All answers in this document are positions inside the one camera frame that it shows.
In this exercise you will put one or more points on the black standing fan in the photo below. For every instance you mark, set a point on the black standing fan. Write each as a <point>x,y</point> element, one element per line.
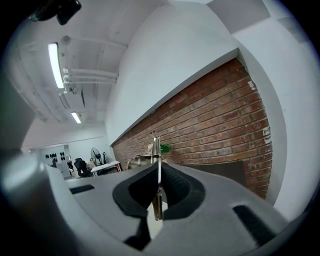
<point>96,155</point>

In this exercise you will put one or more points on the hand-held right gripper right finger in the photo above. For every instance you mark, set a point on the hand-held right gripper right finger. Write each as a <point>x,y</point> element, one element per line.
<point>180,190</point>

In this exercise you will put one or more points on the narrow white table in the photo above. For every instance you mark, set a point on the narrow white table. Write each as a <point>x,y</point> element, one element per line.
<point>106,165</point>

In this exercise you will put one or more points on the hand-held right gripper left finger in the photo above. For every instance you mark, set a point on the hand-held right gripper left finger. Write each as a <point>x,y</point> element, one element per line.
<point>135,192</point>

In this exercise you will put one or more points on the ceiling tube light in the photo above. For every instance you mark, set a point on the ceiling tube light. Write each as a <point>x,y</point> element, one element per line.
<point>76,117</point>
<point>56,65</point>

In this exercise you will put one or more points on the round ceiling detector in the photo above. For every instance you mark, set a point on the round ceiling detector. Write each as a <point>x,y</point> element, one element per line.
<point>66,40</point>

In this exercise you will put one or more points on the black office chair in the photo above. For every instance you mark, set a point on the black office chair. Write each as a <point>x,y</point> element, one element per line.
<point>80,166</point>

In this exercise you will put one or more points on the round wicker chair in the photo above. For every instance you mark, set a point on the round wicker chair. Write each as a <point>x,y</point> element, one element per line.
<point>132,162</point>

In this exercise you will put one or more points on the row of black wall items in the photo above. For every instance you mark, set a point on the row of black wall items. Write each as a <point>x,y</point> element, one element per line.
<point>55,156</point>

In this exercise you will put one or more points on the small object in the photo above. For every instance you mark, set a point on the small object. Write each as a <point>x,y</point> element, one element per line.
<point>157,150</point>

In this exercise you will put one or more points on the white ceiling pipes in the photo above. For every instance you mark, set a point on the white ceiling pipes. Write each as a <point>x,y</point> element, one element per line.
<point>92,76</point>

